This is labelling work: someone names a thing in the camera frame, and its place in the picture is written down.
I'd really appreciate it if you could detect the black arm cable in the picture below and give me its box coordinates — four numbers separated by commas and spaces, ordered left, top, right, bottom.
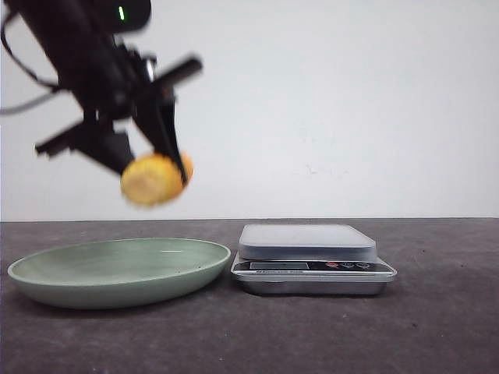
0, 7, 75, 116

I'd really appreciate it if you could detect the silver digital kitchen scale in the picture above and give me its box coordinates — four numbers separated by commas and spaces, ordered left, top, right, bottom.
231, 224, 398, 295

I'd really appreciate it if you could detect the yellow corn cob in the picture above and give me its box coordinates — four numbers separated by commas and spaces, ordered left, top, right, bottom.
120, 152, 194, 206

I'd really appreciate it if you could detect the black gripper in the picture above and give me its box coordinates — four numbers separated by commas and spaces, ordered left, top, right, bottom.
35, 45, 202, 183

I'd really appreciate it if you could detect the pale green plate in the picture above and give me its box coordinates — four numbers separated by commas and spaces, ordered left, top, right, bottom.
7, 238, 231, 309

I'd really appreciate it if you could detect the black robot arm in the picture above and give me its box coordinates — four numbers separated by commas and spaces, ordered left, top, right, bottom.
3, 1, 202, 182

